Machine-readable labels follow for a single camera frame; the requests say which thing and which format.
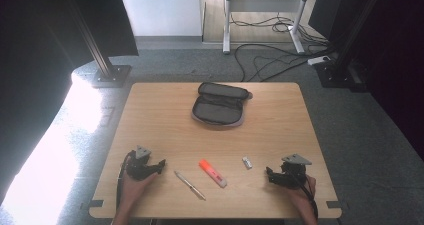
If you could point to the white desk frame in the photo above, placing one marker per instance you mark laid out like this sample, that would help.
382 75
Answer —
263 5

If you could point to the orange highlighter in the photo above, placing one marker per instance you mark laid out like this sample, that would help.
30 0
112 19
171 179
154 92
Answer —
213 173

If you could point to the dark curtain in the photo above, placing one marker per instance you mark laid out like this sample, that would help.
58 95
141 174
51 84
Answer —
40 51
393 51

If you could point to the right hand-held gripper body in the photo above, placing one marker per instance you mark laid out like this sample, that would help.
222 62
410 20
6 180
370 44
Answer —
293 171

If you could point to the person's left hand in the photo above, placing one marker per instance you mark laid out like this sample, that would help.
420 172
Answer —
133 190

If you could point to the person's right hand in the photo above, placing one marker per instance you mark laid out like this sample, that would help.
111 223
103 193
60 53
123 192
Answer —
301 198

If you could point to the black metal stand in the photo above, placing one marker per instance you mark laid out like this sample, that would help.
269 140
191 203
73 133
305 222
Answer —
343 58
100 48

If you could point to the white eraser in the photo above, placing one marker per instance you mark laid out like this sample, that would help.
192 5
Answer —
247 162

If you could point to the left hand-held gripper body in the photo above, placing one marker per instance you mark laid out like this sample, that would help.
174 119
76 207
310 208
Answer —
138 166

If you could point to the grey pencil case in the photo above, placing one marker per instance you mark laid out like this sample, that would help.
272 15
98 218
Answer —
218 106

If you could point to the silver pen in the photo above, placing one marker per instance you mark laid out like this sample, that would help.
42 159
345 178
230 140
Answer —
190 185

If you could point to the white power strip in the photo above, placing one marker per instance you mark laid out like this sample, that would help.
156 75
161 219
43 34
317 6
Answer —
318 60

